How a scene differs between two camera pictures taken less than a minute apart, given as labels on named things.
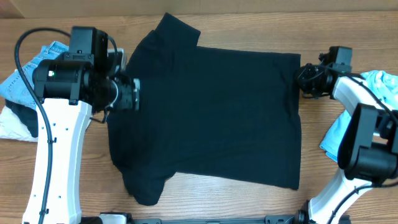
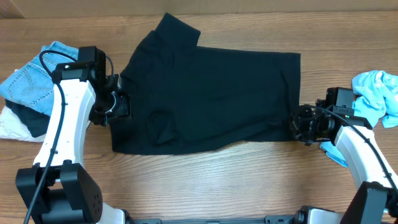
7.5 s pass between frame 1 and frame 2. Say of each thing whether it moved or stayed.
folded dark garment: stayed
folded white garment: stayed
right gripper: moved
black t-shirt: moved
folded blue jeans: stayed
